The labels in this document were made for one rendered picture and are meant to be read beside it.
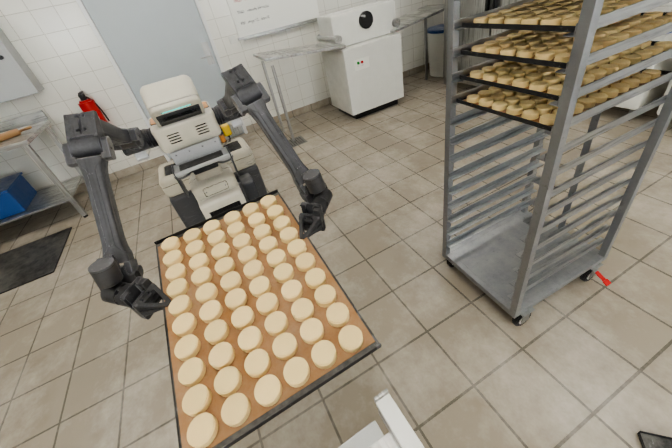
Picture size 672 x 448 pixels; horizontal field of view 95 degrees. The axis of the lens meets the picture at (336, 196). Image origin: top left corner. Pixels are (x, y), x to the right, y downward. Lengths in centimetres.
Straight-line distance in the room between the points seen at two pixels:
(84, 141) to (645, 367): 221
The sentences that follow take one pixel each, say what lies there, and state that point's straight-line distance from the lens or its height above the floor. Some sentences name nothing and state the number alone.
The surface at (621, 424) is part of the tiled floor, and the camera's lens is 179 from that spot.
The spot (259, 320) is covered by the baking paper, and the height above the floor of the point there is 94.
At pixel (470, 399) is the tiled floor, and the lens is 166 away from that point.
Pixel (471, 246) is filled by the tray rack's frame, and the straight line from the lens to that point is 196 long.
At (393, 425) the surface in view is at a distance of 67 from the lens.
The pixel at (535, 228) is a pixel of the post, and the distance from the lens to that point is 133.
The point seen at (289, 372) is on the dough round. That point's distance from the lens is 69.
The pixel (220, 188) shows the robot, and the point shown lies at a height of 77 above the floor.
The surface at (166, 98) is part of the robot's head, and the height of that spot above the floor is 126.
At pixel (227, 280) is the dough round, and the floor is 97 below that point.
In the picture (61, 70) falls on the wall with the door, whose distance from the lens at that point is 444.
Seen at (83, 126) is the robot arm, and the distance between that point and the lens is 114.
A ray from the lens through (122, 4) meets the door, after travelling 434.
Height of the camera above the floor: 153
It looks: 35 degrees down
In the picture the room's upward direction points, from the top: 13 degrees counter-clockwise
